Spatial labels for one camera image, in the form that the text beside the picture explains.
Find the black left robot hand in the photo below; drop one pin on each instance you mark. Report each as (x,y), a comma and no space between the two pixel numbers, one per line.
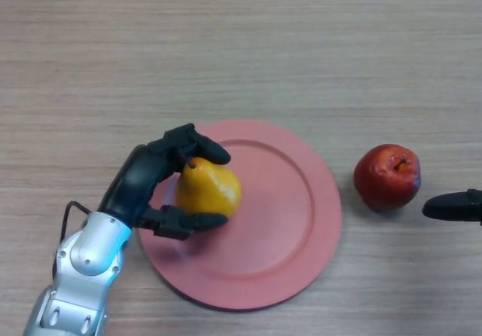
(132,185)

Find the pink round plate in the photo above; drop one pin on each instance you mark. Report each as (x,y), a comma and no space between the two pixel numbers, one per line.
(271,215)

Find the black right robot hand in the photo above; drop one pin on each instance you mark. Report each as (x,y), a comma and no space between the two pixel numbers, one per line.
(453,207)

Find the red apple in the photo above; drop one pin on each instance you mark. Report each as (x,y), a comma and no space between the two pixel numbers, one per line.
(386,178)

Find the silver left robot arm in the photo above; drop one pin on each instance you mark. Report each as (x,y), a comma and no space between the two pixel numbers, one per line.
(81,272)

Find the yellow pear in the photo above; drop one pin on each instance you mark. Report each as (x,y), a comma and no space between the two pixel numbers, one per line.
(209,191)

